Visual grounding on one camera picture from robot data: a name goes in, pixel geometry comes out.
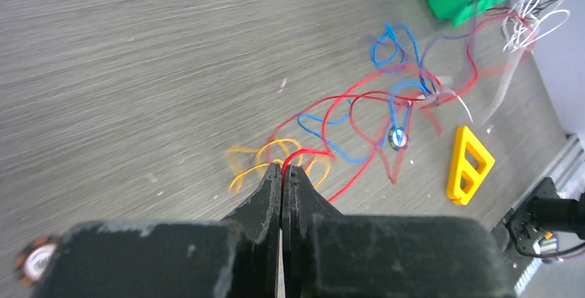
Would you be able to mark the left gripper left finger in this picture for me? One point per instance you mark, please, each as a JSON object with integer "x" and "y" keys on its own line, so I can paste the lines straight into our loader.
{"x": 236, "y": 256}

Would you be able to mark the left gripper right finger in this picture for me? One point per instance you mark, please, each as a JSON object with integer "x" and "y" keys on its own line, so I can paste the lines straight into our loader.
{"x": 329, "y": 254}

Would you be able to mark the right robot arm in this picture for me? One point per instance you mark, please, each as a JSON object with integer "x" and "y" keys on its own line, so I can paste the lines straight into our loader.
{"x": 545, "y": 211}

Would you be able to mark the poker chip centre right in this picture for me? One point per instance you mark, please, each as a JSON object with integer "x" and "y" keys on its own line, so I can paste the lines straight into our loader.
{"x": 397, "y": 138}

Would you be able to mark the yellow triangular plastic part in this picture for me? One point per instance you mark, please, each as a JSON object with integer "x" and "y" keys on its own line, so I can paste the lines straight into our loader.
{"x": 470, "y": 164}

